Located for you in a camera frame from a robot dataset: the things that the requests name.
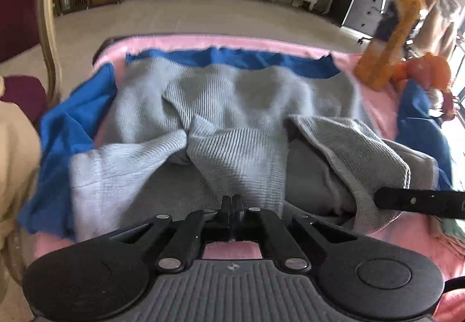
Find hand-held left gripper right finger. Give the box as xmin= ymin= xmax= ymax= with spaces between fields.
xmin=232 ymin=195 xmax=358 ymax=272

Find tall orange plush toy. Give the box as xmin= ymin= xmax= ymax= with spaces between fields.
xmin=354 ymin=0 xmax=422 ymax=90

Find blue garment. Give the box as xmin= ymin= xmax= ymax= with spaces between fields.
xmin=18 ymin=47 xmax=453 ymax=235

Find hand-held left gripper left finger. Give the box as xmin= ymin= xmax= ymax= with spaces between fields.
xmin=109 ymin=195 xmax=233 ymax=274

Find red patterned toy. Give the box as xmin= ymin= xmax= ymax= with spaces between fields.
xmin=439 ymin=88 xmax=456 ymax=123

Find round orange plush toy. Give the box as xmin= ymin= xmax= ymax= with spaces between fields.
xmin=407 ymin=53 xmax=453 ymax=88

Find dark drawer cabinet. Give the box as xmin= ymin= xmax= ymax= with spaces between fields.
xmin=329 ymin=0 xmax=387 ymax=34

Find beige pants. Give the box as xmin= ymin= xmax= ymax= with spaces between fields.
xmin=0 ymin=75 xmax=42 ymax=308

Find beige hanging coat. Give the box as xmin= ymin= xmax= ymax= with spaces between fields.
xmin=418 ymin=0 xmax=462 ymax=65

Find pink printed blanket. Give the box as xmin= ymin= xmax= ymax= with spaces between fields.
xmin=34 ymin=35 xmax=465 ymax=322

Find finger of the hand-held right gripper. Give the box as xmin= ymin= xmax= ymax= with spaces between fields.
xmin=373 ymin=187 xmax=465 ymax=220

